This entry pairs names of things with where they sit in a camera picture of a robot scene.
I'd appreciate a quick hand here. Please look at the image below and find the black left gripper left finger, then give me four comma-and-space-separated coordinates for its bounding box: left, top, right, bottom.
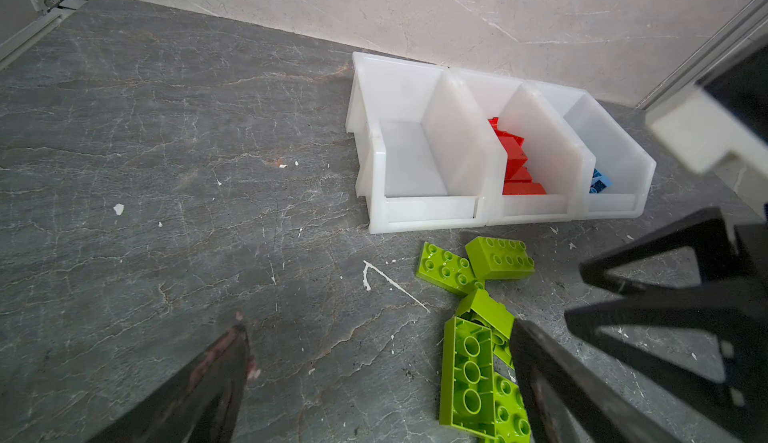
90, 324, 251, 442

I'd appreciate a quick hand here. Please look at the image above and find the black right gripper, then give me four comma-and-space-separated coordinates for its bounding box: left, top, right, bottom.
565, 207, 767, 442

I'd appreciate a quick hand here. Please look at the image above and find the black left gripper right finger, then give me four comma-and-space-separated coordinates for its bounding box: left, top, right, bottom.
509, 319, 677, 442

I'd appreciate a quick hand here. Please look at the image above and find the green lego brick small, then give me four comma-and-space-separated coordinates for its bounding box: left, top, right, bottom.
479, 373, 531, 443

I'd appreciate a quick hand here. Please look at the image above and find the green lego brick long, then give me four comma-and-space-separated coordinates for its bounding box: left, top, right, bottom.
455, 289, 515, 368

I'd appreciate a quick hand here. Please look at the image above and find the green lego brick top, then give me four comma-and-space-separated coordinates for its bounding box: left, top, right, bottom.
465, 237, 535, 281

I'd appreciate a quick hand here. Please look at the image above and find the red lego brick square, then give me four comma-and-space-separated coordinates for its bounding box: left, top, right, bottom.
488, 117, 528, 175

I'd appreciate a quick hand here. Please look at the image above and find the red lego brick long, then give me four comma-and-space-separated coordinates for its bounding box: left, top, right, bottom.
502, 182, 547, 196

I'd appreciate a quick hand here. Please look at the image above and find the red lego brick corner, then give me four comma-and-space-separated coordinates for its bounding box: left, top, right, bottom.
504, 153, 533, 183

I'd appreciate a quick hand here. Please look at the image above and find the white right plastic bin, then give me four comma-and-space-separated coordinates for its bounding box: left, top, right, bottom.
533, 81, 656, 219

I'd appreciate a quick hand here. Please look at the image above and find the white plastic bin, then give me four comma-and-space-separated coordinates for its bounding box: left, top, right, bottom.
345, 52, 505, 234
452, 68, 596, 226
533, 81, 656, 219

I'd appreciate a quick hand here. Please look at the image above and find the white middle plastic bin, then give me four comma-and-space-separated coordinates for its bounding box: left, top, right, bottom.
452, 68, 596, 226

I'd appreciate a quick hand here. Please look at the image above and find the white left plastic bin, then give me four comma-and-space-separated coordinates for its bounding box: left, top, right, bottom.
345, 52, 505, 234

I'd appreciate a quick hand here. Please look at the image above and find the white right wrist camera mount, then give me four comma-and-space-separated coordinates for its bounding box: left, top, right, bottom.
646, 85, 767, 175

